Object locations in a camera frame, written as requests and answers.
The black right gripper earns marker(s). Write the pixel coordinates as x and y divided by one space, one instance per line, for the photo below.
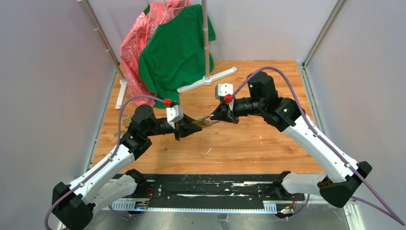
223 113

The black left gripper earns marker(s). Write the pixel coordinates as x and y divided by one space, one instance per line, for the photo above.
184 127

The brass padlock with steel shackle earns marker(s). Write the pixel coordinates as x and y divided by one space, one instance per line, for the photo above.
204 122

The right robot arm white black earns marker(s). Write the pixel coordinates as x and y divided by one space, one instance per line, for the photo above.
342 174

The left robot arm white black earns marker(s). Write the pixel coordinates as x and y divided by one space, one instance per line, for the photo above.
76 203

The white clothes rack stand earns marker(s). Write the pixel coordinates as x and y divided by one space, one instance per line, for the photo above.
206 80

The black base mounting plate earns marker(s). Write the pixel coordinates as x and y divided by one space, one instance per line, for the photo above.
210 193

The green t-shirt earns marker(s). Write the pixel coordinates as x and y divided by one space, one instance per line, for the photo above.
174 57

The pink patterned garment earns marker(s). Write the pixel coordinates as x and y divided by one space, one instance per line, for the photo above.
139 36

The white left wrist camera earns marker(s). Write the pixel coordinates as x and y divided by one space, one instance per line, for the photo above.
174 115

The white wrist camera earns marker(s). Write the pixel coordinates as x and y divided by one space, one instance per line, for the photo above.
174 115
223 89

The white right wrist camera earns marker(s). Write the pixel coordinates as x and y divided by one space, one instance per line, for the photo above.
223 89

